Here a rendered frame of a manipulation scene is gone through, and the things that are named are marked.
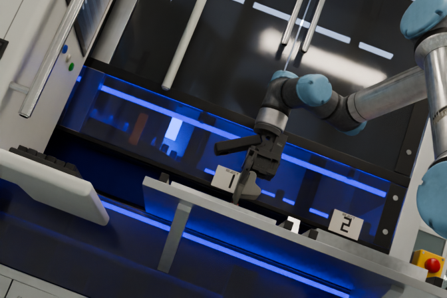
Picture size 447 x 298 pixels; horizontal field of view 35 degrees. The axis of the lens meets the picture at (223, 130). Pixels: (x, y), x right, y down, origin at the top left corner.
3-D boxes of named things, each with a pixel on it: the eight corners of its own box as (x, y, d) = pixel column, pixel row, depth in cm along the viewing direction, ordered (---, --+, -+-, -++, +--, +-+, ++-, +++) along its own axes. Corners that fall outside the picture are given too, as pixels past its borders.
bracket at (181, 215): (157, 269, 183) (175, 223, 187) (167, 273, 183) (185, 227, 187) (156, 259, 151) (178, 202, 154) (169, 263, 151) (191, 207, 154)
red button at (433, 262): (420, 270, 190) (424, 256, 191) (434, 275, 190) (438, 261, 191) (425, 269, 186) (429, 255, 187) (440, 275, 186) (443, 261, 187)
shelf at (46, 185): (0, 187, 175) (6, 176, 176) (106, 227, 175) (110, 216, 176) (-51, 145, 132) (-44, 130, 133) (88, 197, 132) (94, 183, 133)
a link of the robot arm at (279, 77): (287, 66, 174) (267, 70, 181) (273, 105, 171) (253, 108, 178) (310, 81, 178) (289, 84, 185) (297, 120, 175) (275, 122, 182)
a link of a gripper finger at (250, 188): (255, 209, 165) (267, 175, 169) (231, 201, 165) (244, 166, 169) (253, 213, 168) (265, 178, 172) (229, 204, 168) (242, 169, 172)
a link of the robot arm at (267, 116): (262, 104, 173) (257, 114, 181) (255, 120, 172) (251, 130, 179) (290, 115, 173) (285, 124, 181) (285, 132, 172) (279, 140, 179)
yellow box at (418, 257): (405, 275, 196) (412, 251, 197) (429, 285, 195) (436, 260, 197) (414, 273, 188) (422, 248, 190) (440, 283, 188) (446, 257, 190)
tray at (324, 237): (285, 256, 186) (289, 243, 187) (377, 291, 186) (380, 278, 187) (312, 243, 153) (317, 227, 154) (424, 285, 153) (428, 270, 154)
